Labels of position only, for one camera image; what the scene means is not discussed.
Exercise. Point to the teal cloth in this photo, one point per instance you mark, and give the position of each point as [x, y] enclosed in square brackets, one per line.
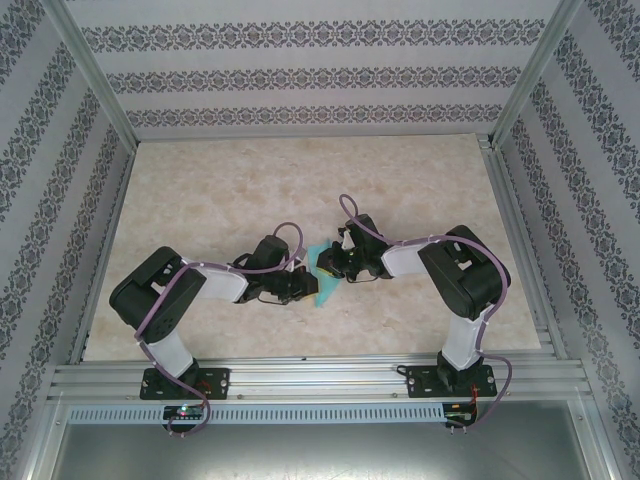
[326, 292]

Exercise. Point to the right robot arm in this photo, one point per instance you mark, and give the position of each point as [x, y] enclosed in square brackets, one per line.
[402, 260]

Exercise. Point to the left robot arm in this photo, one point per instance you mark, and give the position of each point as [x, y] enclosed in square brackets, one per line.
[222, 284]

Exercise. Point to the grey sheet metal panel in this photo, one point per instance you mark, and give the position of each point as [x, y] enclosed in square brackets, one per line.
[320, 455]

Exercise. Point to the left controller board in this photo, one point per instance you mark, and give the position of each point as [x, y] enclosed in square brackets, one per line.
[182, 411]

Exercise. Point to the controller board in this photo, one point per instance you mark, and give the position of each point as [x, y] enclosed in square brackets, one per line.
[457, 415]
[182, 411]

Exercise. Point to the right controller board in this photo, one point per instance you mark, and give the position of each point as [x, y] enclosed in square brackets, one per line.
[457, 415]

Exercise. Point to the aluminium mounting rail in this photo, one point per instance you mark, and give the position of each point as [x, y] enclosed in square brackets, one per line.
[310, 380]

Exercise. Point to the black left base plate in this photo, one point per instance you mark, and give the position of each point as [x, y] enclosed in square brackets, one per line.
[220, 382]

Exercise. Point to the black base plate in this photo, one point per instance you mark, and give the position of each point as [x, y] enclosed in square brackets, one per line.
[417, 380]
[220, 382]

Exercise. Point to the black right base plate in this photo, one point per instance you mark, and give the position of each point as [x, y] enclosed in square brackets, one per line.
[417, 380]

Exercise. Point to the aluminium frame post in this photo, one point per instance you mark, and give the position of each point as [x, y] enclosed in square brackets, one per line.
[535, 75]
[95, 75]

